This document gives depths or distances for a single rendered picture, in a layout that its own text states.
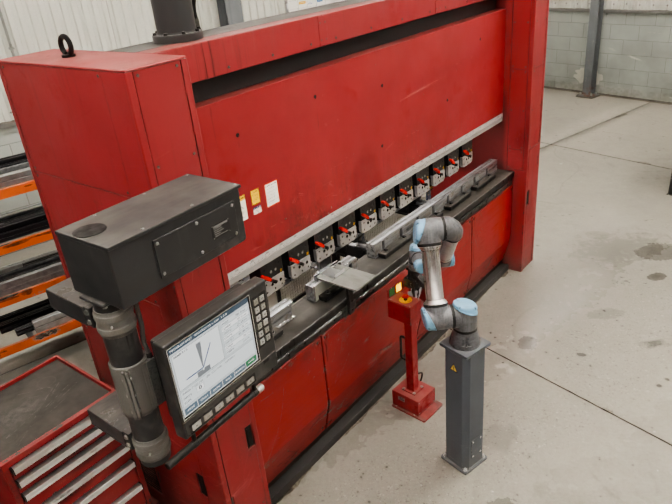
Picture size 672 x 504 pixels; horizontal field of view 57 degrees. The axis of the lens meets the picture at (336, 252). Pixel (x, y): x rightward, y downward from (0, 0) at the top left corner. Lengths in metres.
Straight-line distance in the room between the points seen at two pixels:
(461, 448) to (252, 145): 1.90
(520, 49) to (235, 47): 2.65
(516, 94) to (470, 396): 2.47
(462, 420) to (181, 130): 2.02
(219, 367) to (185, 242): 0.45
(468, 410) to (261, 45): 2.01
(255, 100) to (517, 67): 2.55
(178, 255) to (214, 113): 0.89
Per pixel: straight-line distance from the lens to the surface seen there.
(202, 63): 2.52
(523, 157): 4.98
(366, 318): 3.56
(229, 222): 1.96
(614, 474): 3.71
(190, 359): 1.96
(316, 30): 3.00
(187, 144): 2.24
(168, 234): 1.80
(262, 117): 2.78
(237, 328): 2.07
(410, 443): 3.72
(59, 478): 2.82
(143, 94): 2.12
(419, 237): 2.92
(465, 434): 3.40
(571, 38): 11.21
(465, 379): 3.16
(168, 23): 2.57
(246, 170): 2.74
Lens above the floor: 2.60
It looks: 27 degrees down
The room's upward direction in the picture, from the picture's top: 6 degrees counter-clockwise
